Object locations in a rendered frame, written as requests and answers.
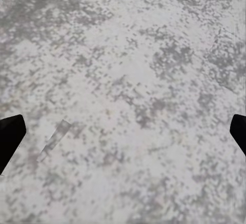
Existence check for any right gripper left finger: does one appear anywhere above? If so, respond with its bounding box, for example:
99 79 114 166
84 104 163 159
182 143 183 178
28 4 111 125
0 114 26 175

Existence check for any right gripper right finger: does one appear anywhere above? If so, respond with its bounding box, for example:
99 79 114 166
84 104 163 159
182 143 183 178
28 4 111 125
230 114 246 155

